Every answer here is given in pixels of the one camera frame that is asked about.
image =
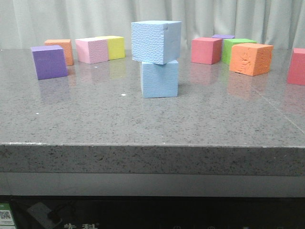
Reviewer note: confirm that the smooth light blue foam block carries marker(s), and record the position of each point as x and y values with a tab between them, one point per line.
158	80

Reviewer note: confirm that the orange foam block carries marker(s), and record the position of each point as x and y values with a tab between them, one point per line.
67	47
251	58

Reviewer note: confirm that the green foam block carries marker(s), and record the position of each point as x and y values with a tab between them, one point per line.
227	47

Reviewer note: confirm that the purple foam block left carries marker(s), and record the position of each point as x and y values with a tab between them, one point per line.
49	61

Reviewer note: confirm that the purple foam block back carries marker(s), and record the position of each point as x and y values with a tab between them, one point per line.
223	36

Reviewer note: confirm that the black appliance front panel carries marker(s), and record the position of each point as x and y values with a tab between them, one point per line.
158	212

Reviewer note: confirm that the grey curtain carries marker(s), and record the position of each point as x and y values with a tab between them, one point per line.
26	23

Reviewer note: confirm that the yellow foam block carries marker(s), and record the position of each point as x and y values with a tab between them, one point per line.
116	46

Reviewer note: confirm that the orange foam block right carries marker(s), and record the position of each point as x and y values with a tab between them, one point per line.
251	58

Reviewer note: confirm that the red foam block right edge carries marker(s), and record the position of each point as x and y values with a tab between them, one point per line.
296	72

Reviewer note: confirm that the purple foam block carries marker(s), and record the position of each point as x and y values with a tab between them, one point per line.
49	61
223	36

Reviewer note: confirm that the green QR code sticker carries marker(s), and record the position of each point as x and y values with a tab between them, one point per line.
6	217

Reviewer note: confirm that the pink foam block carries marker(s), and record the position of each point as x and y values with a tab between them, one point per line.
92	50

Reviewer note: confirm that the red foam block centre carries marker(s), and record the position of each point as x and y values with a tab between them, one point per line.
206	50

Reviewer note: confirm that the orange foam block left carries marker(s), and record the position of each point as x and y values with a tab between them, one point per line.
67	47

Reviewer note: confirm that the textured light blue foam block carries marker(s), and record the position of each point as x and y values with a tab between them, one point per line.
157	42

